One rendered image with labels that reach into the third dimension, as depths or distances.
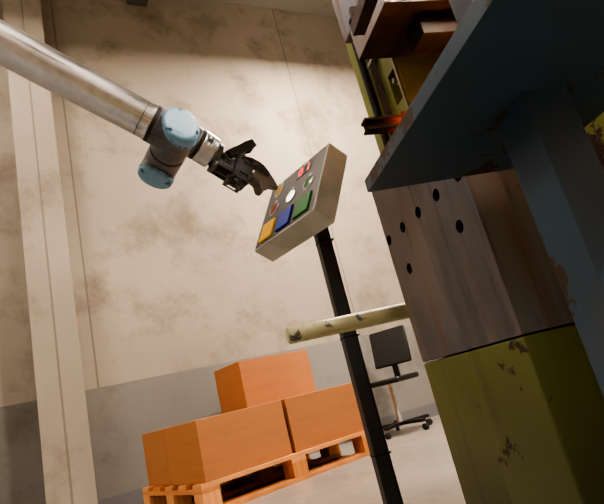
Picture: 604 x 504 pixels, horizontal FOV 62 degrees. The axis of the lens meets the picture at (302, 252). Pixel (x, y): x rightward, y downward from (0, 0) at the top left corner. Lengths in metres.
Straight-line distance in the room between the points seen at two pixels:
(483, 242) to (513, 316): 0.13
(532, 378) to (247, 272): 4.00
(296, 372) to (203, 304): 1.12
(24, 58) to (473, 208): 0.94
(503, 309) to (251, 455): 2.42
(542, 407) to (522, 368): 0.06
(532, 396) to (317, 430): 2.62
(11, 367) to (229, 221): 2.14
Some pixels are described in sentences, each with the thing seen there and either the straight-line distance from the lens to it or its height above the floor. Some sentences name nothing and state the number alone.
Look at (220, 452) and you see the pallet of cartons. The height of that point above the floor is 0.29.
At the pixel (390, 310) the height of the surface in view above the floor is 0.63.
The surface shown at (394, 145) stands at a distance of 0.67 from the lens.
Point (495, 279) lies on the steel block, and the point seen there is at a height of 0.57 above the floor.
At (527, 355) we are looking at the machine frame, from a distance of 0.89.
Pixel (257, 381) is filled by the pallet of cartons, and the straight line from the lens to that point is 3.73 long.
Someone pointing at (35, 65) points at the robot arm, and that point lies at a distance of 1.24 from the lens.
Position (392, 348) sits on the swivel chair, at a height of 0.69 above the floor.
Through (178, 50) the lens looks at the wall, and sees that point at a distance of 5.82.
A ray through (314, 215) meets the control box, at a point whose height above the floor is 0.95.
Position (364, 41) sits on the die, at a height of 1.28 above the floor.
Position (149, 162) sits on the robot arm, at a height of 1.09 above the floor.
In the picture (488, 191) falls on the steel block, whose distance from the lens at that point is 0.94.
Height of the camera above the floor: 0.46
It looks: 16 degrees up
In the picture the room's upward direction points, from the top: 14 degrees counter-clockwise
